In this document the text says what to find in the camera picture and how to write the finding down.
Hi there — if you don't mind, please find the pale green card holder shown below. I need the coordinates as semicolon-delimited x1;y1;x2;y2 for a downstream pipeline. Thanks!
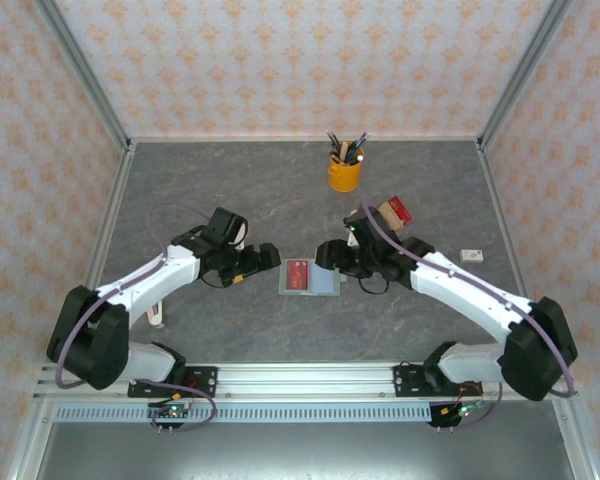
278;257;342;299

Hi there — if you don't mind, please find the red card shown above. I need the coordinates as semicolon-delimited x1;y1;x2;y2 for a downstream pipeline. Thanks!
285;259;311;292

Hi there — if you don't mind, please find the wooden card box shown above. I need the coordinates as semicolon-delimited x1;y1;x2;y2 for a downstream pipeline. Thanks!
374;195;413;234

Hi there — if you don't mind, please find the red card pack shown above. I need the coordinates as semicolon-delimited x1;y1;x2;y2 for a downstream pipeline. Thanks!
387;195;413;224

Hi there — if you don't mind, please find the yellow pen cup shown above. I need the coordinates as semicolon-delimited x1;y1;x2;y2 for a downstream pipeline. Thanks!
327;147;365;193

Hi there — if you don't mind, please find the grey metal panel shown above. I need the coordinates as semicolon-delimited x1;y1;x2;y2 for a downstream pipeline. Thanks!
34;422;571;480

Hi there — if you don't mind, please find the long aluminium mounting rail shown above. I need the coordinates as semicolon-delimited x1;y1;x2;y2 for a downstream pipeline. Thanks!
32;362;579;401

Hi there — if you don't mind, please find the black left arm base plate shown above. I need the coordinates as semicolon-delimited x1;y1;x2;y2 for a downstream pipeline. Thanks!
127;366;220;400

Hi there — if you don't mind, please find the aluminium rear rail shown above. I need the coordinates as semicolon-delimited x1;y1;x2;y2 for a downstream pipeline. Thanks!
129;134;481;145

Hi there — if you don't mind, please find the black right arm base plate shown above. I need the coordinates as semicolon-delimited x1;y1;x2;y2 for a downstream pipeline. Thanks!
392;364;483;400

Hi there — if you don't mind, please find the aluminium side rail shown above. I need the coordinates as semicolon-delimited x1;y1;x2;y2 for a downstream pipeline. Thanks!
476;139;551;362
59;141;137;362

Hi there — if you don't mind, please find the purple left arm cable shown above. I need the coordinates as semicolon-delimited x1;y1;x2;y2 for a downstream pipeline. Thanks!
53;200;217;434

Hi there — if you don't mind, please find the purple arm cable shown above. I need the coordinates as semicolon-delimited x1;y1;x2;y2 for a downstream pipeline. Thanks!
53;200;217;434
361;201;577;432

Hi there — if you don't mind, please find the slotted grey cable duct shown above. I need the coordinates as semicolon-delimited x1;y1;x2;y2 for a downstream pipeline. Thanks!
54;403;434;425

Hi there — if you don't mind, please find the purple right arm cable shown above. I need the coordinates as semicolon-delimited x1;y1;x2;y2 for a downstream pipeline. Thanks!
361;201;577;432

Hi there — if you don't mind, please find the aluminium upright frame post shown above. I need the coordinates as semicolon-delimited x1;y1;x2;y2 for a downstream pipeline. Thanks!
479;0;575;151
33;0;134;154

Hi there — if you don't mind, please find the aluminium frame leg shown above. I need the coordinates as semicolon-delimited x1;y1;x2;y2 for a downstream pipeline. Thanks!
7;399;56;480
553;399;595;480

